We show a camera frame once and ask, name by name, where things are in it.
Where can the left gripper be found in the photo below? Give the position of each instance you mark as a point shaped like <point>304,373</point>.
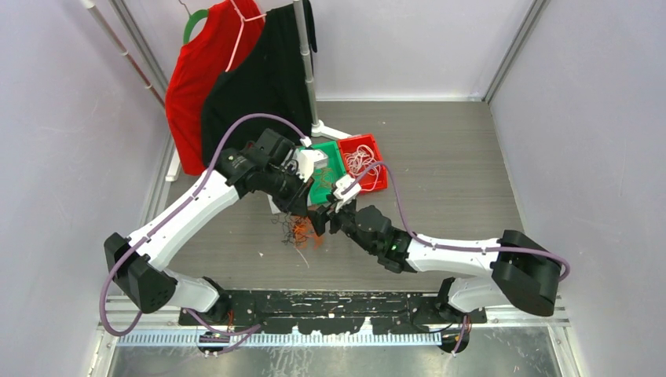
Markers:
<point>298,202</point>

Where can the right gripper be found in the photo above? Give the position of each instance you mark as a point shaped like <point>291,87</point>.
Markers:
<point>321,215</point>

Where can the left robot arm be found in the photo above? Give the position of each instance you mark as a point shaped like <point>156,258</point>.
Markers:
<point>140,262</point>

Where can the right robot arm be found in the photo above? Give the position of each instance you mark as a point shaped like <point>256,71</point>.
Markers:
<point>510,270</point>

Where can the grey plastic bin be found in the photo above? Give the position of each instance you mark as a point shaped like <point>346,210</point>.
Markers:
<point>273,206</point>

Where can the green plastic bin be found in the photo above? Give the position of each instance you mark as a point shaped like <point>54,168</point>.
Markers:
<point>326,177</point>

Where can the white clothes rack stand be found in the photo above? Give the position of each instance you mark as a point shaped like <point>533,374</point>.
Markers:
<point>318,128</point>

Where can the red plastic bin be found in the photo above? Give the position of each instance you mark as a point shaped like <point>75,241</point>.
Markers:
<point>358,153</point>

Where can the black t-shirt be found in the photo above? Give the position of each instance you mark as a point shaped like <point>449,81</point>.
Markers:
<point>270,80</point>

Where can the red t-shirt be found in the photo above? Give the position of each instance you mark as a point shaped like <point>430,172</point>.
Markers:
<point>198,66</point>

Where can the pink hanger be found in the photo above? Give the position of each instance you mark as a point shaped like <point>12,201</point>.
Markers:
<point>243,21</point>

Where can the green hanger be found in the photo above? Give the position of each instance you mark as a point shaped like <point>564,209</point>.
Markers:
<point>194,18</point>

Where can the red white rod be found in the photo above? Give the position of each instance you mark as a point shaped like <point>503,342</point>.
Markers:
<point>101,21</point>

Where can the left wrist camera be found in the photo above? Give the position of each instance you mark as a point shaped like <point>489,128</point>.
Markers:
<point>310,160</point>

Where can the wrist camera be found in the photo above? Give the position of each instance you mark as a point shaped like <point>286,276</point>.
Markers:
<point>345,190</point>
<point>310,160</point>

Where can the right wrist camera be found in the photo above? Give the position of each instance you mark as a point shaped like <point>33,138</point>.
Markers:
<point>345,190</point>

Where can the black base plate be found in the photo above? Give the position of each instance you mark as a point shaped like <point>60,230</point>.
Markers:
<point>338,312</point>

